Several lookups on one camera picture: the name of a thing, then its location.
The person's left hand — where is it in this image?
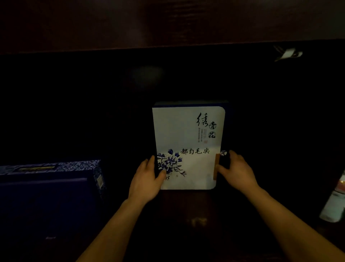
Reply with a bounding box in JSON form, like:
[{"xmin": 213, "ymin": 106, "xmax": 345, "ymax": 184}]
[{"xmin": 128, "ymin": 155, "xmax": 167, "ymax": 204}]

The person's right hand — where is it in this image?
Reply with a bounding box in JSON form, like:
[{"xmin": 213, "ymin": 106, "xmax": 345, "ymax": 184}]
[{"xmin": 217, "ymin": 150, "xmax": 261, "ymax": 194}]

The white floral tea box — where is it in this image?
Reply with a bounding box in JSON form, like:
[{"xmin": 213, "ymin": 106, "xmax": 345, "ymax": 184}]
[{"xmin": 152, "ymin": 100, "xmax": 231, "ymax": 190}]

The white electrolyte drink bottle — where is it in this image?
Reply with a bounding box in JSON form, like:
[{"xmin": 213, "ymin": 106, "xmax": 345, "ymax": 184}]
[{"xmin": 319, "ymin": 171, "xmax": 345, "ymax": 223}]

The dark blue patterned box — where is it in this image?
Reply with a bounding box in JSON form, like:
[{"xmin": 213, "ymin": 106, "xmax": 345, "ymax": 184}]
[{"xmin": 0, "ymin": 159, "xmax": 106, "ymax": 243}]

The person's right forearm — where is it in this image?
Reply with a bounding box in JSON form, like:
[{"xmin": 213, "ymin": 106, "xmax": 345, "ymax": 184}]
[{"xmin": 245, "ymin": 185, "xmax": 345, "ymax": 262}]

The person's left forearm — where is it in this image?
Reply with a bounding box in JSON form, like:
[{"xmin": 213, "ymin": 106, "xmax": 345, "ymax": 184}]
[{"xmin": 77, "ymin": 197, "xmax": 147, "ymax": 262}]

